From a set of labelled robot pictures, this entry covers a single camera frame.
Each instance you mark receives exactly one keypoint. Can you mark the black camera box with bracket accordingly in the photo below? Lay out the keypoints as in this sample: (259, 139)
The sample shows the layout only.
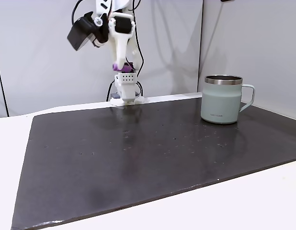
(82, 33)

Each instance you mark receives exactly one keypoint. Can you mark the small grey block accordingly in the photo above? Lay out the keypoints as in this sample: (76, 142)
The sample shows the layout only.
(115, 95)

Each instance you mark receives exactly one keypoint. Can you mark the purple pen grip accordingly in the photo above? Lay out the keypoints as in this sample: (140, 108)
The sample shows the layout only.
(126, 68)

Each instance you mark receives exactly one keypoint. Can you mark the black object on wall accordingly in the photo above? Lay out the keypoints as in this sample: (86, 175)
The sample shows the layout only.
(227, 0)

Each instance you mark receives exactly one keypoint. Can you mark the dark brown table mat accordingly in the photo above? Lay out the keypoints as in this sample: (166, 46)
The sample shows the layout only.
(148, 155)

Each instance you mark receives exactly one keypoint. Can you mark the pale green steel-rimmed mug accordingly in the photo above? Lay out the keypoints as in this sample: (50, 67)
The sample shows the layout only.
(219, 103)

